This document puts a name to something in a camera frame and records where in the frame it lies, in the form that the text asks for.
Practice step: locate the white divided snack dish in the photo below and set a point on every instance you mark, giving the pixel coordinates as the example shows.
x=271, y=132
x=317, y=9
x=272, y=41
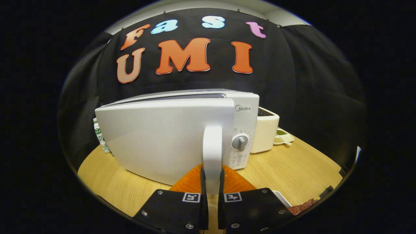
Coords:
x=282, y=139

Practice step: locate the white foam tray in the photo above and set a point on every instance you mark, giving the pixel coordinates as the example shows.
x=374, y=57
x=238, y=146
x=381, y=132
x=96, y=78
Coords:
x=282, y=199

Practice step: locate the brown meat piece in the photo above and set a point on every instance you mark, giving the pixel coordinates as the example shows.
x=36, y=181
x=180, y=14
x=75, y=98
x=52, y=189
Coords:
x=302, y=206

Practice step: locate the cream toaster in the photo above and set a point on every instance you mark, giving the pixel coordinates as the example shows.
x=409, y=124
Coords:
x=265, y=133

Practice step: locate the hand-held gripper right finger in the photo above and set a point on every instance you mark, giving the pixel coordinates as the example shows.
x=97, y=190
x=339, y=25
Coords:
x=221, y=211

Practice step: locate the small black block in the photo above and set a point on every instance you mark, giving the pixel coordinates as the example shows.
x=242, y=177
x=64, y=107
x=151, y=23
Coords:
x=326, y=191

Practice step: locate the white drink bottle green label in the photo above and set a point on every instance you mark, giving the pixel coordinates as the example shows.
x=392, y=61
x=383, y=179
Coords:
x=100, y=135

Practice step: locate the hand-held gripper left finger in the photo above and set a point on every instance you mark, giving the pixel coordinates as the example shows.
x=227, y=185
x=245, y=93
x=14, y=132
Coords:
x=204, y=211

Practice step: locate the white microwave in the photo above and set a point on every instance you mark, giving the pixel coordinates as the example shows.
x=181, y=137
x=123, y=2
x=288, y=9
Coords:
x=156, y=139

